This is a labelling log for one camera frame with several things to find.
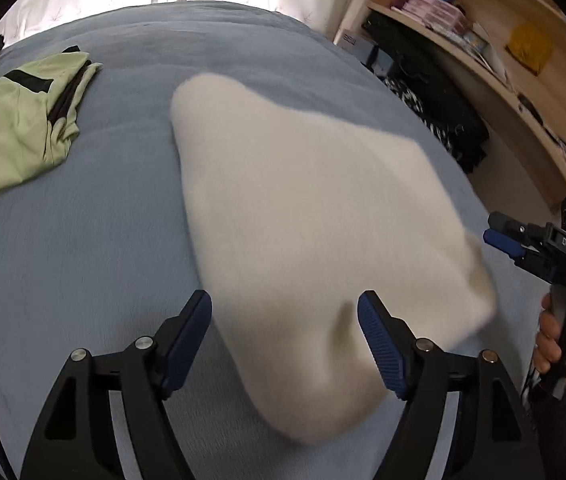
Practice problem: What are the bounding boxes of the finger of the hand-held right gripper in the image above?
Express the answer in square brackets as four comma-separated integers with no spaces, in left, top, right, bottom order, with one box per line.
[482,229,539,268]
[487,211,548,243]

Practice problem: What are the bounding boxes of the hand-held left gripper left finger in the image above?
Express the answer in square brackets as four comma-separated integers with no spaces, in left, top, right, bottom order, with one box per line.
[19,290,213,480]

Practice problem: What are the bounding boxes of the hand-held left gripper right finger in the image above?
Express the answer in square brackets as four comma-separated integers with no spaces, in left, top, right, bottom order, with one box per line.
[357,290,546,480]

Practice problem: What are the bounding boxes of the cream fuzzy sweater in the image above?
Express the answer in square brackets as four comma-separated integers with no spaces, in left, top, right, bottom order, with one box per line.
[169,72,498,447]

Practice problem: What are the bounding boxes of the person's right forearm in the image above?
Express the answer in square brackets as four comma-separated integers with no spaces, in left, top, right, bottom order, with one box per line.
[523,360,566,480]

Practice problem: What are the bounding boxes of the small black shelf items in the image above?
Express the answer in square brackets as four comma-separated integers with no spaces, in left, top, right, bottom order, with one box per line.
[516,92,566,162]

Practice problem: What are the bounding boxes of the blue bed blanket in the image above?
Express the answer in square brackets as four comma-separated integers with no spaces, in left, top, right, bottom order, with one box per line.
[0,0,554,480]

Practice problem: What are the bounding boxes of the black bag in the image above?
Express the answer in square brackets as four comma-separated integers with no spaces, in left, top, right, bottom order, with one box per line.
[360,10,491,173]

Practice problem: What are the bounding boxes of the black white patterned cloth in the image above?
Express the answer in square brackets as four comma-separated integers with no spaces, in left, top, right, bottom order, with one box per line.
[383,75,456,157]

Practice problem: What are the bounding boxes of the yellow bag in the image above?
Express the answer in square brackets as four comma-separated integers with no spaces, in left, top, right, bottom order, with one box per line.
[506,22,554,77]

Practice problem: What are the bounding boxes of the stack of papers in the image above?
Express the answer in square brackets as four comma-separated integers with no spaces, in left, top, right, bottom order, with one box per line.
[462,21,510,82]

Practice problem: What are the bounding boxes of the stack of pink boxes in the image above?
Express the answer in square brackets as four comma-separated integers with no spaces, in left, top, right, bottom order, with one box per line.
[390,0,471,36]

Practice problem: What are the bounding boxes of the blue white cardboard box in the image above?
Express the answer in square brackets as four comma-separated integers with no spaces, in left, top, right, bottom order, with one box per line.
[333,27,395,77]

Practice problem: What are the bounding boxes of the light green black-striped garment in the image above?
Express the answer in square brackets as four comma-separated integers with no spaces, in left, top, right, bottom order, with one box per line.
[0,46,104,211]

